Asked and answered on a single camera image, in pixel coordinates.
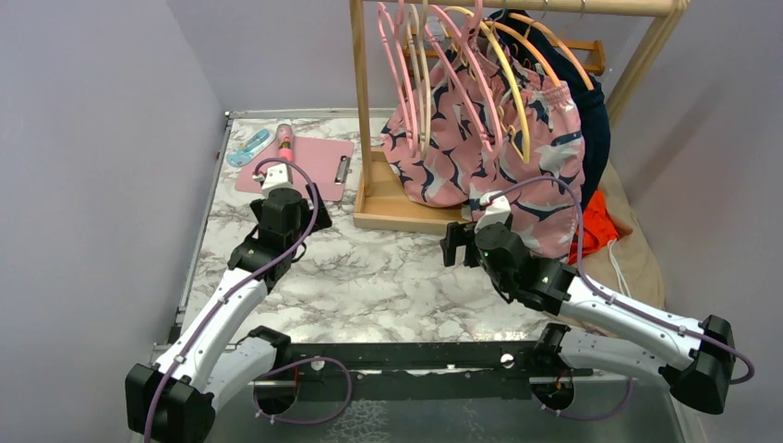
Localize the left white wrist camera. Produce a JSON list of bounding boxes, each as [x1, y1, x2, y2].
[[252, 164, 294, 198]]

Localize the orange shorts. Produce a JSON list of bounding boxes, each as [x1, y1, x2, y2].
[[567, 190, 620, 265]]

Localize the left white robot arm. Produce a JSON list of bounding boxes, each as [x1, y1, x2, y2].
[[125, 185, 331, 442]]

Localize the orange wooden hanger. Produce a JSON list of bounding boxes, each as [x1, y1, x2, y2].
[[487, 9, 601, 93]]

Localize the beige garment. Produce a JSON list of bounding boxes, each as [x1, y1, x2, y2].
[[583, 164, 666, 309]]

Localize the pink tube bottle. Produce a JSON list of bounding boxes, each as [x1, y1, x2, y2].
[[276, 124, 295, 162]]

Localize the wooden clothes rack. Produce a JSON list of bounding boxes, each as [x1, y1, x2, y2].
[[348, 0, 690, 234]]

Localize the pink shark print shorts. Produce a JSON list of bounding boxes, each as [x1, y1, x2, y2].
[[381, 48, 585, 258]]

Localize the pink clipboard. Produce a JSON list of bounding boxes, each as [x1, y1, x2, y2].
[[235, 135, 356, 203]]

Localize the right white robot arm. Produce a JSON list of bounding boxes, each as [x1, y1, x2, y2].
[[440, 222, 737, 414]]

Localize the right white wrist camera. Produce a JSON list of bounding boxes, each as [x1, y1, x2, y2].
[[475, 191, 512, 233]]

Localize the yellow hanger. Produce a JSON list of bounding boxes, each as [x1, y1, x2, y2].
[[445, 6, 531, 164]]

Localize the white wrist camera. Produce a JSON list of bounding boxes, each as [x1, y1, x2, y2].
[[252, 164, 294, 198], [475, 191, 512, 233]]

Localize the cream hanger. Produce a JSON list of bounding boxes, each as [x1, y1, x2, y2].
[[405, 6, 431, 161]]

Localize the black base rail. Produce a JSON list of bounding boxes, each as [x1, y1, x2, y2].
[[253, 341, 572, 405]]

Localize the navy blue garment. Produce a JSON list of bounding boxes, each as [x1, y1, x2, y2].
[[488, 8, 612, 212]]

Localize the light blue package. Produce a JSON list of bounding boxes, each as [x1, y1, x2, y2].
[[226, 129, 272, 168]]

